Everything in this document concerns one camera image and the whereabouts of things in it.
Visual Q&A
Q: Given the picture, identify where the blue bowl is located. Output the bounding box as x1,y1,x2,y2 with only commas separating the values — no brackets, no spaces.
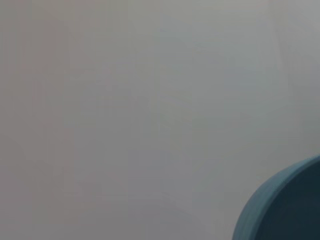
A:
231,154,320,240

